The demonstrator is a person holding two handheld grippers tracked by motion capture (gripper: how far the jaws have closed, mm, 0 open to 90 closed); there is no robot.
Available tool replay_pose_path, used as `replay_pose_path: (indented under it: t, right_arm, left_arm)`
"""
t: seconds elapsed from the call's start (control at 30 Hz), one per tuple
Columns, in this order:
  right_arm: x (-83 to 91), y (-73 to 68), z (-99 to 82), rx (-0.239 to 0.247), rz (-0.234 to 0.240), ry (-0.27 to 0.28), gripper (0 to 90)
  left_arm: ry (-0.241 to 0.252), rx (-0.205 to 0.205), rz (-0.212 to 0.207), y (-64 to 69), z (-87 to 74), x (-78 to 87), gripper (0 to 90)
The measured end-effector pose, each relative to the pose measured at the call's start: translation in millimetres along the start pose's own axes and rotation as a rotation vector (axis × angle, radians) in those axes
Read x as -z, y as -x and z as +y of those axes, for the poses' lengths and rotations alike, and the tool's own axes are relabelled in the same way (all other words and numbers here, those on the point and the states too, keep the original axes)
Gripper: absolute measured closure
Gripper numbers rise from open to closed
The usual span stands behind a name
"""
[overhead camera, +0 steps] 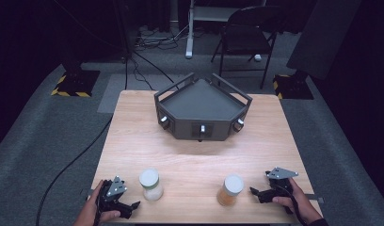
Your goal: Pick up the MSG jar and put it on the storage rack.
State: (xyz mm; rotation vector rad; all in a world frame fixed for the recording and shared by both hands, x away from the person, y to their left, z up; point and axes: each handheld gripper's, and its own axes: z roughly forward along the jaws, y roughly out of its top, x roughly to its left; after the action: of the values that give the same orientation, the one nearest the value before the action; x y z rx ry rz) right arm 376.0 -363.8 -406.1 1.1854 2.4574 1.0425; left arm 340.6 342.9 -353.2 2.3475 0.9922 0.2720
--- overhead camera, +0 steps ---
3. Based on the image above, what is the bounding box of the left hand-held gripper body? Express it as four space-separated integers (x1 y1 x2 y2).
97 175 132 213

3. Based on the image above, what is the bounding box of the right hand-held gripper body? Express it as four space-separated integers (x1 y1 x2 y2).
264 167 299 202

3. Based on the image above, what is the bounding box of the white powder jar green band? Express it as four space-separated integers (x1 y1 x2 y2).
138 168 165 202

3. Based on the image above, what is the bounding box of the orange powder jar white lid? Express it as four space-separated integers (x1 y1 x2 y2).
216 173 245 207

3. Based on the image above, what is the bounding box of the dark grey corner rack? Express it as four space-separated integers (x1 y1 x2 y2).
153 73 253 143

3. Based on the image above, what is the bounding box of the person's right hand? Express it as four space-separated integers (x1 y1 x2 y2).
272 178 323 225

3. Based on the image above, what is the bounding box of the person's left hand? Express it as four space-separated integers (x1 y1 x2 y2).
74 179 121 226

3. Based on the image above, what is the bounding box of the light grey floor mat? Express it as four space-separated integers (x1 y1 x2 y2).
97 73 184 114

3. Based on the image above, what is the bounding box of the black yellow striped base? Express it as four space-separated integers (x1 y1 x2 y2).
272 73 314 101
50 69 101 98

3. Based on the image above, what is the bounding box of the black stand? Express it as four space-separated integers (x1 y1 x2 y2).
112 0 136 90

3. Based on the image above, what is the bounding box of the black folding chair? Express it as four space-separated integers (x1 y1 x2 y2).
210 5 280 90

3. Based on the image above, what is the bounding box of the grey tilted panel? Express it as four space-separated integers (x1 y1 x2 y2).
285 0 362 80

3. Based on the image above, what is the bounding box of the right hand-held gripper cable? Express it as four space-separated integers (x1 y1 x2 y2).
274 184 308 224

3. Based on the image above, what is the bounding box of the hand-held gripper cable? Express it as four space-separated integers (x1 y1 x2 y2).
274 184 308 224
93 187 103 226

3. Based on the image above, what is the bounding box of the left hand-held gripper cable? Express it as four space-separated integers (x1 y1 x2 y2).
93 187 103 226

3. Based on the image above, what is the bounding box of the thick black floor cable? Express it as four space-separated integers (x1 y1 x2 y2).
35 115 115 226

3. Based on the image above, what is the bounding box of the thin black floor cable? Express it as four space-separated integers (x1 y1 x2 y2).
130 50 183 91

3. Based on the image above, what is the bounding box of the tangle of floor cables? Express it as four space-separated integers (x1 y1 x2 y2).
135 24 190 52

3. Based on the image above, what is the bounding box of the white desk frame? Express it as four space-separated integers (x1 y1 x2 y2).
184 0 267 60

